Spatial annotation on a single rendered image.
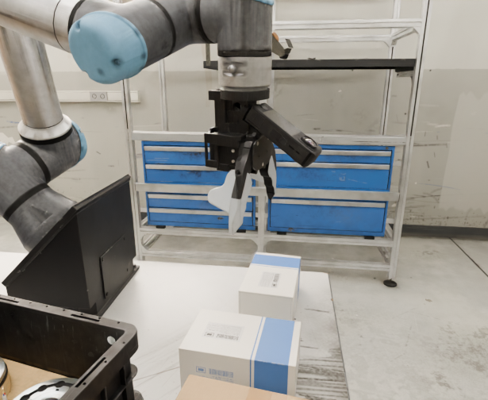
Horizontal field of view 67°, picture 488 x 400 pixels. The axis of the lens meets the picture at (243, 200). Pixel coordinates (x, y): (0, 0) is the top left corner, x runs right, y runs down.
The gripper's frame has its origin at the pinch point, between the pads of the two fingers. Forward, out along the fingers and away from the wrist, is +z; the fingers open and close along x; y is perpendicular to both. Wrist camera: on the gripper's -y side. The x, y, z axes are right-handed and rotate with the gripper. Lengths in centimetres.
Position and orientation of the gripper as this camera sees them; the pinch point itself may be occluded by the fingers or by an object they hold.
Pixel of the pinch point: (257, 217)
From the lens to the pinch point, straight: 60.3
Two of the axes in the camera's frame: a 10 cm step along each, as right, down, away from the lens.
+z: 0.1, 9.2, 3.9
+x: -4.4, 3.5, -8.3
